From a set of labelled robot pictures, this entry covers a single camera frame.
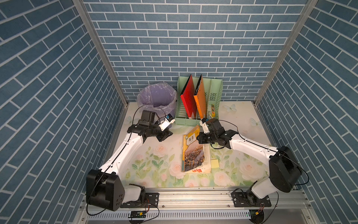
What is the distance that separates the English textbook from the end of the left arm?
18 cm

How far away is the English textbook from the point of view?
0.78 m

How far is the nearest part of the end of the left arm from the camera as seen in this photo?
58 centimetres
